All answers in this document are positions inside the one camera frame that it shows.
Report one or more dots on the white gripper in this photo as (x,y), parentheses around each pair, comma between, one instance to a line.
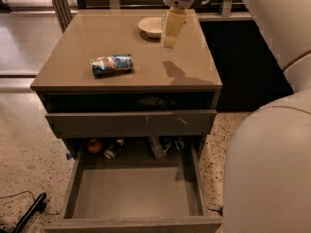
(175,20)

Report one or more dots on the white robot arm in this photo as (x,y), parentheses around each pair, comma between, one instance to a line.
(267,176)

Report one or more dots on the grey drawer cabinet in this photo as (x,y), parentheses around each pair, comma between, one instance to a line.
(185,78)

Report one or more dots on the grey top drawer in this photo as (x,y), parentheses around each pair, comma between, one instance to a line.
(131,124)

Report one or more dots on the dark can in cabinet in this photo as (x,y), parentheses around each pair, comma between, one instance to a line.
(114,148)

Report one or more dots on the open grey middle drawer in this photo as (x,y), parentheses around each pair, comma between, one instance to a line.
(135,193)

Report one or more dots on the white paper bowl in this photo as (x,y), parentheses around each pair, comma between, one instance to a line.
(152,26)

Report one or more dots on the clear plastic bottle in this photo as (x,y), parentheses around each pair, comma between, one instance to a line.
(157,147)

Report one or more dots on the red apple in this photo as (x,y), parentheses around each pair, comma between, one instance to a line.
(94,146)

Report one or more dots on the blue tape piece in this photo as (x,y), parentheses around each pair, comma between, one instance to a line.
(69,156)

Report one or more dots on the black bar on floor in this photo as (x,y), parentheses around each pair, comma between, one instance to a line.
(37,206)

